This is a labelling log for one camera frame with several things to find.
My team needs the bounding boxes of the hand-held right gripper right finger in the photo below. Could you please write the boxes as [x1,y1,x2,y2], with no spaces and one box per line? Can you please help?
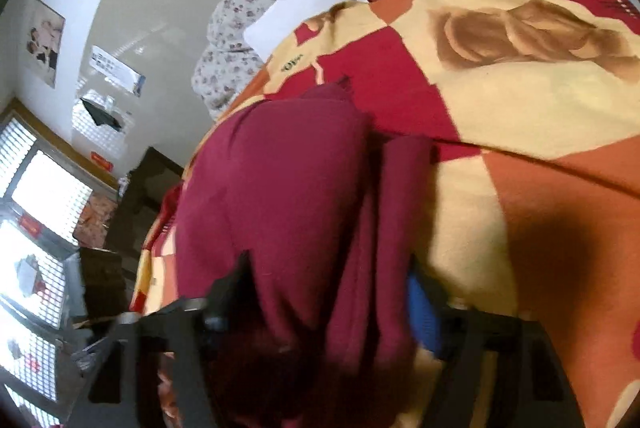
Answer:
[407,258,586,428]

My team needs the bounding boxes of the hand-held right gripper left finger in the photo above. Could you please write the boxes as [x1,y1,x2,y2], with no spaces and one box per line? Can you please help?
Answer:
[60,250,256,428]

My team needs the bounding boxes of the maroon sweater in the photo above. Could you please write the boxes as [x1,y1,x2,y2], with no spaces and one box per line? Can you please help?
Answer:
[172,80,447,428]

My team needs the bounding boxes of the dark box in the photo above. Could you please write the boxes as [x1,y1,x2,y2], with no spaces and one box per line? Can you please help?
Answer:
[79,248,127,319]

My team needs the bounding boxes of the dark wooden cabinet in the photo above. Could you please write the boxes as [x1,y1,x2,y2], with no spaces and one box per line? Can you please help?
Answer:
[107,147,184,259]

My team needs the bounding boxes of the orange floral cloth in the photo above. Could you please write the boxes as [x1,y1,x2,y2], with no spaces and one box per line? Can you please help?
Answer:
[73,192,119,249]

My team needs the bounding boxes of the barred window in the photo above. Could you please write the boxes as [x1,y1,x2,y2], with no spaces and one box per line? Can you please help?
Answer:
[0,108,121,428]

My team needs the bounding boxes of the red yellow printed blanket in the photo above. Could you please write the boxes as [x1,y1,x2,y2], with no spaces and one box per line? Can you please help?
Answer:
[129,0,640,428]

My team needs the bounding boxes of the eye chart poster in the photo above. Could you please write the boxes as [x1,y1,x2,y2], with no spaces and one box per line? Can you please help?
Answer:
[90,47,147,96]

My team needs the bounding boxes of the white pillow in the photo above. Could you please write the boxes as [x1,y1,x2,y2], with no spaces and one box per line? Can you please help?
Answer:
[243,0,369,61]

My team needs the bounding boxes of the floral quilt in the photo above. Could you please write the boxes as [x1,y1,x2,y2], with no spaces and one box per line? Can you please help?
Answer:
[191,0,482,121]

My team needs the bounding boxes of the black cloth on wall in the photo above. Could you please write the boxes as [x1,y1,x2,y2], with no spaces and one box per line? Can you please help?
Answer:
[81,98,125,133]

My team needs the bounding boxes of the wall poster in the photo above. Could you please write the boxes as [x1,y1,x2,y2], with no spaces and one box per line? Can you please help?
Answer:
[26,0,66,89]

